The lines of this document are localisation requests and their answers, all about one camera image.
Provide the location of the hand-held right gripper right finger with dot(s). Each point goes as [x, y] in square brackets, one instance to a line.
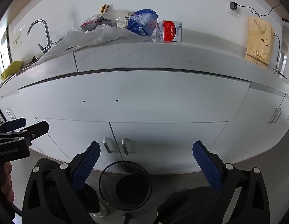
[207, 165]

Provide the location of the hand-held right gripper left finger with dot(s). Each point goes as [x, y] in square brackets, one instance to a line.
[86, 165]

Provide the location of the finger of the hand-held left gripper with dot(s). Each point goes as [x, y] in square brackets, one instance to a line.
[37, 129]
[13, 124]

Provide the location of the large clear plastic bag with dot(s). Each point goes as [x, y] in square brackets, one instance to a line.
[100, 35]

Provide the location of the red and white carton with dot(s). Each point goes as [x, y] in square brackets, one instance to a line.
[170, 31]

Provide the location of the blue plastic bag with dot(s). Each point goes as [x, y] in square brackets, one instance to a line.
[144, 19]

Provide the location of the person's left hand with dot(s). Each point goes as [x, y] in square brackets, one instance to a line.
[8, 182]

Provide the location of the white cabinet door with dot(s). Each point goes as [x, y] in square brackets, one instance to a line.
[65, 135]
[163, 140]

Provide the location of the person's left white shoe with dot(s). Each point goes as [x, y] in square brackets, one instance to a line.
[102, 211]

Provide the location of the yellow cloth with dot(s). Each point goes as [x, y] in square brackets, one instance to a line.
[11, 70]

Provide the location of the white false drawer panel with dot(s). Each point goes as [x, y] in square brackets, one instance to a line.
[135, 98]

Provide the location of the chrome sink faucet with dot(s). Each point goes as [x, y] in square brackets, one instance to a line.
[49, 37]

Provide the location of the clear bag with red packet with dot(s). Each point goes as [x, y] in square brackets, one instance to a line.
[93, 21]

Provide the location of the brown paper bag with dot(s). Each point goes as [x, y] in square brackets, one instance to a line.
[259, 42]

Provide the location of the wooden chopsticks bundle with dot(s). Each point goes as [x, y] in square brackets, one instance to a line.
[104, 8]

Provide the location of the grey charger plug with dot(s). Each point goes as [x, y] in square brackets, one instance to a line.
[233, 5]

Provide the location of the white wall notice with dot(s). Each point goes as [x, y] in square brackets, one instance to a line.
[18, 39]

